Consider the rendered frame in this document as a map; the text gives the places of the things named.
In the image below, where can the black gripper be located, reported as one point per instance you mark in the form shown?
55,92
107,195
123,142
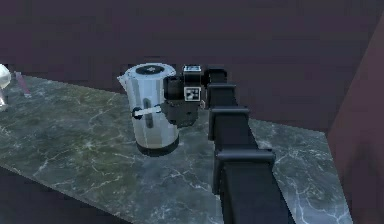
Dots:
178,106

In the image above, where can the silver coffee maker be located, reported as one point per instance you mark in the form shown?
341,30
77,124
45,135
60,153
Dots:
151,106

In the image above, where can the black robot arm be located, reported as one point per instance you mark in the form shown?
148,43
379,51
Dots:
243,160

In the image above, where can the pink stick object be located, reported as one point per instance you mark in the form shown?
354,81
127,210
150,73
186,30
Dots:
22,84

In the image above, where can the white glass object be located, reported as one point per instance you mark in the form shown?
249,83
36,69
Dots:
3,85

